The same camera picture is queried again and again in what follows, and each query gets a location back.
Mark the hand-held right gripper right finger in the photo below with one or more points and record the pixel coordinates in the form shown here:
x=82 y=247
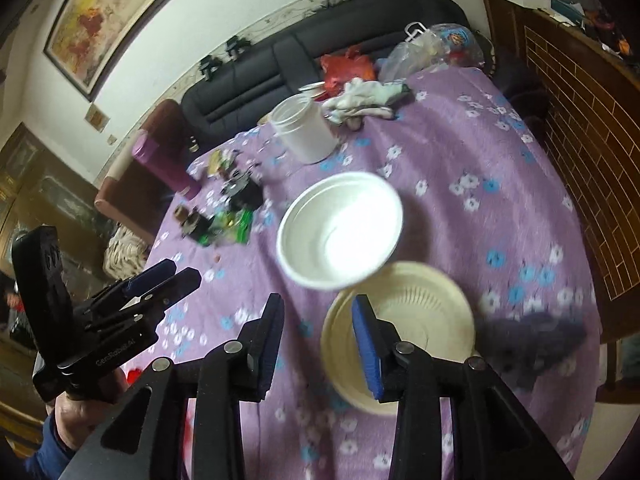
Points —
x=367 y=350

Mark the black wall charger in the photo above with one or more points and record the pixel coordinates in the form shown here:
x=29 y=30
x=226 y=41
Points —
x=237 y=48
x=211 y=66

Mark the person's left hand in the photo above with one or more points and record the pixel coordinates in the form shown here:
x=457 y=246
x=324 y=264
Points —
x=80 y=422

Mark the white cloth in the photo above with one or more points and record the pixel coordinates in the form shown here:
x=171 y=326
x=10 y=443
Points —
x=360 y=100

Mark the printed blanket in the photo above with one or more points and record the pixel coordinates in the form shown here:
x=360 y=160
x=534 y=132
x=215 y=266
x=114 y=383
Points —
x=122 y=255

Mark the white plastic jar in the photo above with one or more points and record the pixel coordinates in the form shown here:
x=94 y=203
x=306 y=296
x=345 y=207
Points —
x=305 y=132

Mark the purple floral tablecloth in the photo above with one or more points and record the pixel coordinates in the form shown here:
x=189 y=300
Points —
x=475 y=230

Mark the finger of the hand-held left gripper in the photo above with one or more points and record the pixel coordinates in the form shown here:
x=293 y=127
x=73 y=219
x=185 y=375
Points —
x=150 y=276
x=175 y=287

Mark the red plastic bag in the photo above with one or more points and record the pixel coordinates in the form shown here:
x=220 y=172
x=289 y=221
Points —
x=347 y=67

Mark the purple thermos bottle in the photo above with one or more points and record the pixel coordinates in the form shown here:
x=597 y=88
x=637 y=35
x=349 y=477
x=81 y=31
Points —
x=165 y=167

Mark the clear plastic bag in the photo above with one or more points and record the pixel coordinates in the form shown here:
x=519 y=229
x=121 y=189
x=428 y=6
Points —
x=430 y=47

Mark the black leather sofa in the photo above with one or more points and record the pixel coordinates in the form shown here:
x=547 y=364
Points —
x=300 y=60

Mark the brown armchair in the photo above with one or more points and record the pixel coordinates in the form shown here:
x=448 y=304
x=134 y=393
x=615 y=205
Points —
x=135 y=195

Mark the green snack packet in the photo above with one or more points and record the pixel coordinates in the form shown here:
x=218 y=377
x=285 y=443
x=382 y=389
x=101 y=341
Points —
x=235 y=225

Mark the framed wall painting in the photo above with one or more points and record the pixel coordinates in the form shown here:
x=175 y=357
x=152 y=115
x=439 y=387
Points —
x=110 y=15

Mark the person's left forearm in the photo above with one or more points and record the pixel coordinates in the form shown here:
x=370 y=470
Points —
x=52 y=455

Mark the cream plastic plate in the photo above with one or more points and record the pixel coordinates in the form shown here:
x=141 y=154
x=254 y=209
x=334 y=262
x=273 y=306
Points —
x=425 y=320

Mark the brick-pattern wooden counter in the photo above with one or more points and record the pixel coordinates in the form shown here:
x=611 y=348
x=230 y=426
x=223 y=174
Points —
x=590 y=135

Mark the white plastic bowl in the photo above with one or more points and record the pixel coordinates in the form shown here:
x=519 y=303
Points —
x=340 y=240

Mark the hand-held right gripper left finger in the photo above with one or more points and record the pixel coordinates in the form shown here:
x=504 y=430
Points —
x=272 y=345

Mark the wooden glass-door cabinet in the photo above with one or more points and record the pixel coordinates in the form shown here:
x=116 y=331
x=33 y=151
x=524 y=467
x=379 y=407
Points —
x=30 y=185

